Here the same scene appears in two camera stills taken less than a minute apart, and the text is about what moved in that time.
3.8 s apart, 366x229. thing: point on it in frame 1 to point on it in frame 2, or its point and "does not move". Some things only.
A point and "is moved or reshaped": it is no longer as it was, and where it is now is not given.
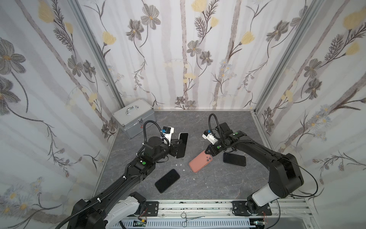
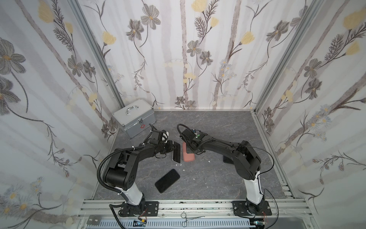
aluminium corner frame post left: (80, 14) does not move
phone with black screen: (181, 146) is moved or reshaped
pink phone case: (200, 161) to (187, 157)
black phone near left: (167, 181) does not move
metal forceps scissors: (183, 215) does not move
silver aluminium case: (131, 118) does not move
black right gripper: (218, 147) to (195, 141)
